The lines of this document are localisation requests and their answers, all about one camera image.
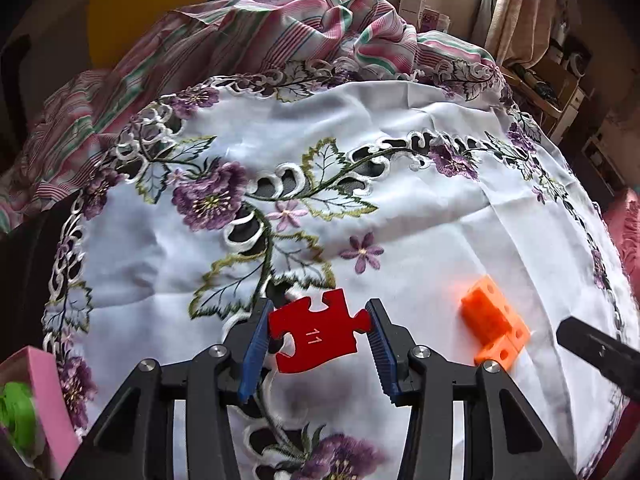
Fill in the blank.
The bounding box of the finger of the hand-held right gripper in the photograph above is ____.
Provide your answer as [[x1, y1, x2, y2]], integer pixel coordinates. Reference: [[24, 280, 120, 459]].
[[556, 316, 640, 403]]

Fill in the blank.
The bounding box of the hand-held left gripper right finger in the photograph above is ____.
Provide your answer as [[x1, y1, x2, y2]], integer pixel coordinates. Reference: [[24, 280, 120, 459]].
[[364, 298, 577, 480]]

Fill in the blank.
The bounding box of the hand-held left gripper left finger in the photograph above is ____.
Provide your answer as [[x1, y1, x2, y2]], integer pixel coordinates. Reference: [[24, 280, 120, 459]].
[[60, 298, 276, 480]]

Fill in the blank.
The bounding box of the red puzzle piece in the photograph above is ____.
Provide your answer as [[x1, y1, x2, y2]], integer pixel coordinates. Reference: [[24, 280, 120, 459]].
[[267, 287, 375, 375]]

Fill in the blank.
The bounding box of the orange cube block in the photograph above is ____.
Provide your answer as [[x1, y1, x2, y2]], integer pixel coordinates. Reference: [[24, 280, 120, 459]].
[[460, 276, 531, 372]]

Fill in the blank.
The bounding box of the pink shallow cardboard box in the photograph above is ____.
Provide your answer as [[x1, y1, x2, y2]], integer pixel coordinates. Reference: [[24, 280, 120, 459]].
[[0, 346, 81, 480]]

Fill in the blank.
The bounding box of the green round plastic gadget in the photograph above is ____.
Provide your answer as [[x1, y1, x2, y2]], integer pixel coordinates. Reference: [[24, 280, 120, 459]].
[[0, 381, 40, 461]]

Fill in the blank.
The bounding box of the pink cloth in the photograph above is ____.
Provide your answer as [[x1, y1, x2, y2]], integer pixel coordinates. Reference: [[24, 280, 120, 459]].
[[602, 187, 640, 281]]

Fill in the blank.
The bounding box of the white embroidered floral tablecloth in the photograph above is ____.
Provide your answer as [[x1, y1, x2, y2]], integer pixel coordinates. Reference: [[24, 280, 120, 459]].
[[42, 57, 631, 480]]

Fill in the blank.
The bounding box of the wooden side shelf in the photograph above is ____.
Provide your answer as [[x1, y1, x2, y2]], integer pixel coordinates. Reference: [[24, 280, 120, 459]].
[[500, 35, 591, 131]]

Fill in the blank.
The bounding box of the pink striped bed sheet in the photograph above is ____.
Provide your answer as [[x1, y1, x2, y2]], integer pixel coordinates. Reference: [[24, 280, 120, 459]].
[[0, 0, 501, 231]]

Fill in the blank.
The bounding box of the small pink patterned box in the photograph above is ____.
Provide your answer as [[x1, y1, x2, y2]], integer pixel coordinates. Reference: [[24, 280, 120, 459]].
[[420, 7, 451, 33]]

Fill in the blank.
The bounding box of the long beige patterned curtain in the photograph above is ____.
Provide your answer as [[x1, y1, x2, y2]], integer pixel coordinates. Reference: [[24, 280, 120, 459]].
[[470, 0, 566, 66]]

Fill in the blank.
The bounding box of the grey yellow blue headboard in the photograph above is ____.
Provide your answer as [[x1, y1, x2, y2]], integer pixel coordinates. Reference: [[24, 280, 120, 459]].
[[85, 0, 341, 68]]

